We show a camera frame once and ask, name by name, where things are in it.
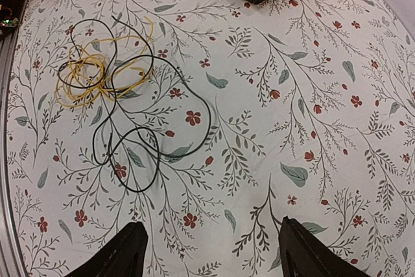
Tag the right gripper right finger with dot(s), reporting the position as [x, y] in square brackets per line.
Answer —
[302, 254]

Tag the aluminium front rail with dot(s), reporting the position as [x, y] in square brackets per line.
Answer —
[12, 263]

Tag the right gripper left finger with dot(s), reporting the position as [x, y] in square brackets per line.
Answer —
[123, 255]

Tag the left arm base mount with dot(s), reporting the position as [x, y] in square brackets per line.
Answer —
[10, 11]

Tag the floral tablecloth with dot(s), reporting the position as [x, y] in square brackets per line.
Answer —
[209, 121]

